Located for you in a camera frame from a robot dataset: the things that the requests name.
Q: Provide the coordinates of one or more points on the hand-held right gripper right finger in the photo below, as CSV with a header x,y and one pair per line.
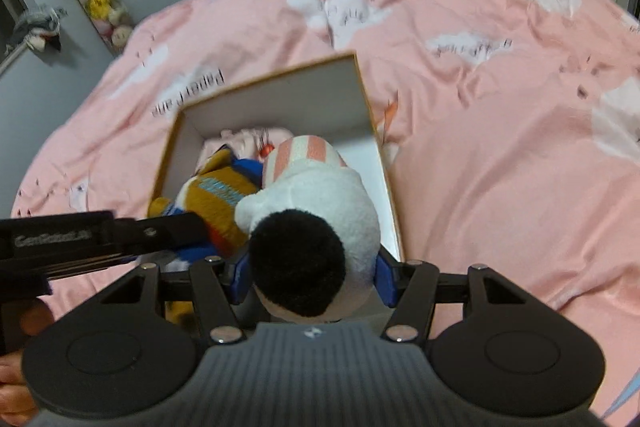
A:
x,y
386,282

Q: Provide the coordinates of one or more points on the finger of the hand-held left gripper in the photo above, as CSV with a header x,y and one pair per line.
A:
x,y
165,232

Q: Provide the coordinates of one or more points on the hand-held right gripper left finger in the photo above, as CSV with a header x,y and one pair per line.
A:
x,y
241,278

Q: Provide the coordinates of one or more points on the orange and blue plush toy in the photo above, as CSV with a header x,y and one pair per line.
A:
x,y
220,197

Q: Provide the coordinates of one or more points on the white plush toy black pompom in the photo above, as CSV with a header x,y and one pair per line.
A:
x,y
320,207

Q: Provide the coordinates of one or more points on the white cardboard box orange edge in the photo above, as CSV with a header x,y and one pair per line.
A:
x,y
280,107

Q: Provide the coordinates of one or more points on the person's left hand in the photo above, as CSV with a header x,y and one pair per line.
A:
x,y
12,382

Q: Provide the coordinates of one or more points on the pink plush toy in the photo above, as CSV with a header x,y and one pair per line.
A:
x,y
240,142

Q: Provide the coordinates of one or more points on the grey shark plush toy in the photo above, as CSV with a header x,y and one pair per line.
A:
x,y
42,29

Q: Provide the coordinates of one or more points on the pink printed blanket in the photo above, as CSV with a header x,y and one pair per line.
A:
x,y
500,107

